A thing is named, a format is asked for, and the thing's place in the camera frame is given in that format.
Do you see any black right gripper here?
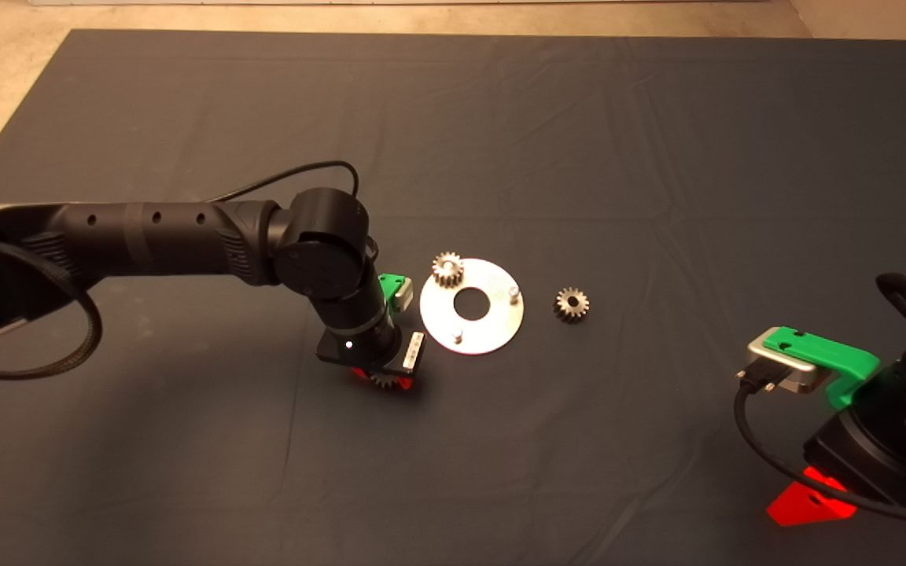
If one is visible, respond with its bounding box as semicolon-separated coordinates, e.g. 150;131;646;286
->
766;354;906;527

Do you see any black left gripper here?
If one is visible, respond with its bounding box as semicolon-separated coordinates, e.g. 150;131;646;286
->
317;311;427;391

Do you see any round metal carrier plate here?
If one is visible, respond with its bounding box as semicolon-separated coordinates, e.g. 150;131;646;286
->
419;258;525;356

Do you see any dark grey table cloth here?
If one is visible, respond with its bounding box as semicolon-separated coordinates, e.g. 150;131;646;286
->
0;30;906;566

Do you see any black right camera cable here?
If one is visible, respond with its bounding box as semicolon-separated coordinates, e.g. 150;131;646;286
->
734;376;906;530

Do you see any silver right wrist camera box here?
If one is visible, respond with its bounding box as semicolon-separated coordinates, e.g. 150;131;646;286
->
746;338;835;395

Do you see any green right camera mount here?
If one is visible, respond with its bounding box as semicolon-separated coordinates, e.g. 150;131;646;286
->
764;328;881;410

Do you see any thin black left camera cable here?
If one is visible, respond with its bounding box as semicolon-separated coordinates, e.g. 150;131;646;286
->
209;160;361;204

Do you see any braided black left arm cable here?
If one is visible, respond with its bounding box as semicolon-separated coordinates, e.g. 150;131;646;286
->
0;240;103;381

